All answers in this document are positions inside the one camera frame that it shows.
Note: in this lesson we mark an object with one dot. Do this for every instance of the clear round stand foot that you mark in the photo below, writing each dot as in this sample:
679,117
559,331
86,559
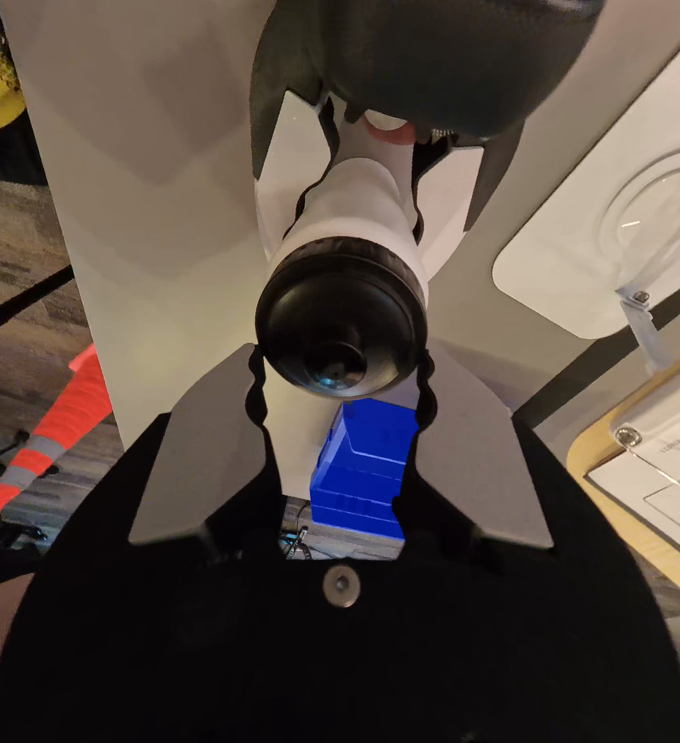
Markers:
665,209

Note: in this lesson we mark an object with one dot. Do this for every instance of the orange traffic cone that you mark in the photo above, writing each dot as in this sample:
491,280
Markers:
50,435

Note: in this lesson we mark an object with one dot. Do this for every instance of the wooden display board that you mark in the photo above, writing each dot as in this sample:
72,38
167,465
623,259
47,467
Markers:
595,464

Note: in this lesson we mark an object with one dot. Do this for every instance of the black bottle lid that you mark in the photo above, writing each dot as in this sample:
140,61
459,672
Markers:
340,319

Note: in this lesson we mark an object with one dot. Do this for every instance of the white stand post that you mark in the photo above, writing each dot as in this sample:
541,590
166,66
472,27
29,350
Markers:
644,325

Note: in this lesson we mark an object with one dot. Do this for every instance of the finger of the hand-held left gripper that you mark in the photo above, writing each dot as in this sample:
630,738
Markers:
450,192
288,174

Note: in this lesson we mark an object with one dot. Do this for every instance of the blue plastic bin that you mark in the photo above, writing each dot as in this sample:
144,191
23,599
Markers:
369,464

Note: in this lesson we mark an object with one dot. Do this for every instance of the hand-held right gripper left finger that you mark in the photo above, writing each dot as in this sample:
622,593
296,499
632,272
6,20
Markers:
201,459

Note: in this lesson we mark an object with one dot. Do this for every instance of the printed paper sheet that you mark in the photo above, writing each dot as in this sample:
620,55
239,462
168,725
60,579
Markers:
665,476

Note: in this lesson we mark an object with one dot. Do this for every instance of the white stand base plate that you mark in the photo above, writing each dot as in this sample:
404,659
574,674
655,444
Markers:
549,267

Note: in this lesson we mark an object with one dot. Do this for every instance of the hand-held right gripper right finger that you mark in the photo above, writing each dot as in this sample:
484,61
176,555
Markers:
479,464

